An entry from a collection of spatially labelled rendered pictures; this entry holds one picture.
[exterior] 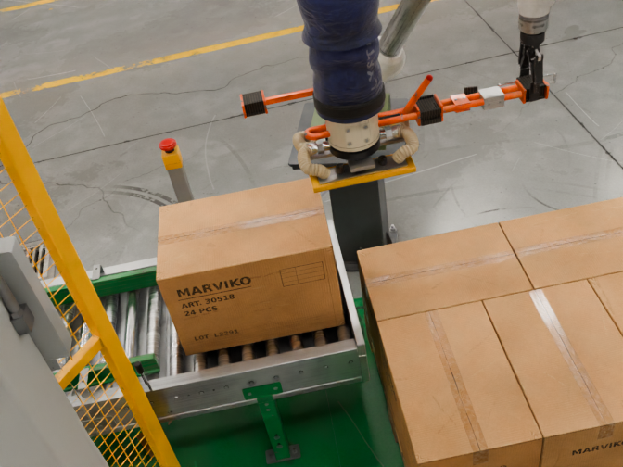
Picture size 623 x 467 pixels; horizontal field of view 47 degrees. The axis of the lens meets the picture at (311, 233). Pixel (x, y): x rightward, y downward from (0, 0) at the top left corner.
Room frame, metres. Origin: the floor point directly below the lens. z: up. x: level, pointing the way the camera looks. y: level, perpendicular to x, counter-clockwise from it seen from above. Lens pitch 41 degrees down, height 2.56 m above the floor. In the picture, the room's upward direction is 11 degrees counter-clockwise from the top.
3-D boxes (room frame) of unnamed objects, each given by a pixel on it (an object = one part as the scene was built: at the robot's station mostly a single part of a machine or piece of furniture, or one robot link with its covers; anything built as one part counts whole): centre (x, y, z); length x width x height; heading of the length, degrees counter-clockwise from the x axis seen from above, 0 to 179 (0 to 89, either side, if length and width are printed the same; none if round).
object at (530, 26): (2.01, -0.79, 1.50); 0.09 x 0.09 x 0.06
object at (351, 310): (1.97, -0.09, 0.58); 0.70 x 0.03 x 0.06; 1
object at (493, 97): (2.00, -0.66, 1.26); 0.07 x 0.07 x 0.04; 2
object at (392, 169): (1.89, -0.20, 1.17); 0.34 x 0.10 x 0.05; 92
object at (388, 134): (1.98, -0.20, 1.21); 0.34 x 0.25 x 0.06; 92
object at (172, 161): (2.46, 0.50, 0.50); 0.07 x 0.07 x 1.00; 1
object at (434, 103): (1.99, -0.45, 1.27); 0.10 x 0.08 x 0.06; 2
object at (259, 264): (1.98, 0.24, 0.75); 0.60 x 0.40 x 0.40; 91
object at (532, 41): (2.01, -0.79, 1.43); 0.08 x 0.07 x 0.09; 2
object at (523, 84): (2.00, -0.80, 1.27); 0.08 x 0.07 x 0.05; 92
